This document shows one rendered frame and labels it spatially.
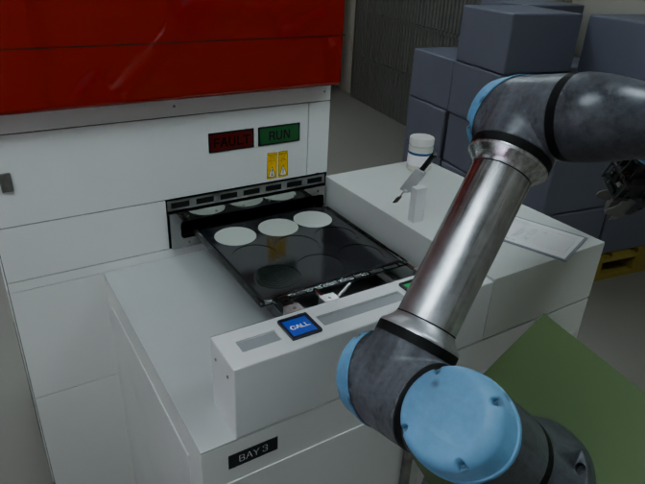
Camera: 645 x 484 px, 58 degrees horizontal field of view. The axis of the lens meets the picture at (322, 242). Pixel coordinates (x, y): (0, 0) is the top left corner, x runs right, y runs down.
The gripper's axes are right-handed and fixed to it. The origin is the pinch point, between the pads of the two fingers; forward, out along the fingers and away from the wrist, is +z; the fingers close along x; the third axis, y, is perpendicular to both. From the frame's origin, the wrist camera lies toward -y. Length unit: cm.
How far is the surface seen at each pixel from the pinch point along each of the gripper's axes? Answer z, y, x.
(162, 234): 24, 103, -13
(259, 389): -7, 85, 38
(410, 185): 3.0, 46.1, -10.4
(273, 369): -9, 82, 36
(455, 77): 103, -42, -167
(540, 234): 3.2, 18.2, 3.8
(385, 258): 12, 52, 3
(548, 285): 4.2, 20.5, 16.3
